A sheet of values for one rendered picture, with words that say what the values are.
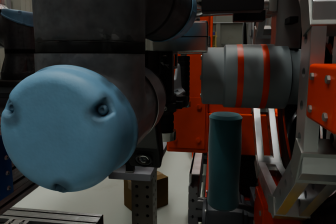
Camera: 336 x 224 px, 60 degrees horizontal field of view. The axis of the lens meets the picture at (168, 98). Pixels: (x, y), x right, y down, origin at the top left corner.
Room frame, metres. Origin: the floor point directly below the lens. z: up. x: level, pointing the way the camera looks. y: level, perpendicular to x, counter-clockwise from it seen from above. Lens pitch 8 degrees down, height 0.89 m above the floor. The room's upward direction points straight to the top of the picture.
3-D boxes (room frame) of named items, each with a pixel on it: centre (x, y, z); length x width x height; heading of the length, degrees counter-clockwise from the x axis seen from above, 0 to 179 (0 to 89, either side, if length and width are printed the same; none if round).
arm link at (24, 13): (1.01, 0.50, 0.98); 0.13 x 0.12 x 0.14; 67
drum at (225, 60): (0.65, -0.18, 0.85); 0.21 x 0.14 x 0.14; 81
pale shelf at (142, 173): (1.28, 0.12, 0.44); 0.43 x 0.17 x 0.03; 171
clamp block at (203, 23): (0.50, -0.02, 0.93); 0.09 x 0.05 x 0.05; 81
